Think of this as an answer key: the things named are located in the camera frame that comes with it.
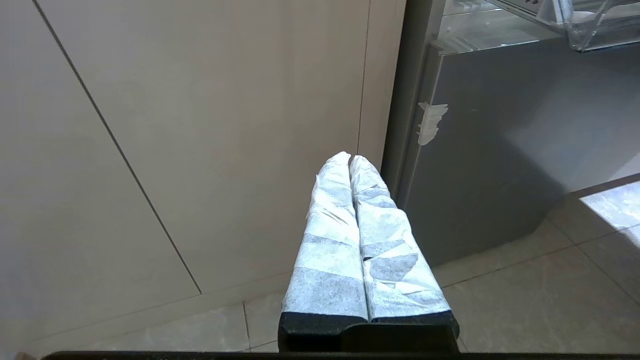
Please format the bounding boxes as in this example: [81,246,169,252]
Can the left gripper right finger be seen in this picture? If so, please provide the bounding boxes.
[345,155,460,352]

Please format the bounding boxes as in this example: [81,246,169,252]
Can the narrow beige cabinet panel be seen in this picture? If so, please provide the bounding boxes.
[357,0,408,173]

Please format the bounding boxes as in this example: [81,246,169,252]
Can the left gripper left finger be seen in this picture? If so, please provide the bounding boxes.
[278,151,370,352]

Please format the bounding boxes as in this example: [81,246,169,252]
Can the grey fridge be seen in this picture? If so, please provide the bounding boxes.
[381,0,640,268]

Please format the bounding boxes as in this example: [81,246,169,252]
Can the wide beige cabinet door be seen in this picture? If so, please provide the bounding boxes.
[0,0,202,344]

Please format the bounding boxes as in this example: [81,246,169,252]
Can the clear plastic fridge drawer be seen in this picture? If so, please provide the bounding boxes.
[442,0,640,53]

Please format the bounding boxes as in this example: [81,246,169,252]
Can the white tape piece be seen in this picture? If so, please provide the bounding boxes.
[416,101,449,147]

